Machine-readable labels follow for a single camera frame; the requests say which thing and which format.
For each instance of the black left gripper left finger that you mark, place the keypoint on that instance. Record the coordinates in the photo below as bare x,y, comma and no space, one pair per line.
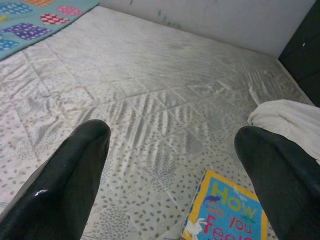
57,185

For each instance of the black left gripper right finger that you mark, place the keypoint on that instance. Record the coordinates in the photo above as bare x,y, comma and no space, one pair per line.
287,185

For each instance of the white printed pillow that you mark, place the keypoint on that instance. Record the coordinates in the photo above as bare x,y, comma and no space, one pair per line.
287,117

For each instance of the blue yellow children's book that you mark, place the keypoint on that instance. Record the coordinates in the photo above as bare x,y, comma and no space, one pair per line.
225,212

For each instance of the teal blanket with coloured hearts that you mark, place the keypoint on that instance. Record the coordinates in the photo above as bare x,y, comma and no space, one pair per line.
37,25

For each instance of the black tufted headboard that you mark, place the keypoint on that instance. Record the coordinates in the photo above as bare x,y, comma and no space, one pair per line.
305,50

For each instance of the grey quilted mattress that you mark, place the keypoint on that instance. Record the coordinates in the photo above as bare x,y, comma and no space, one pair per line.
150,75

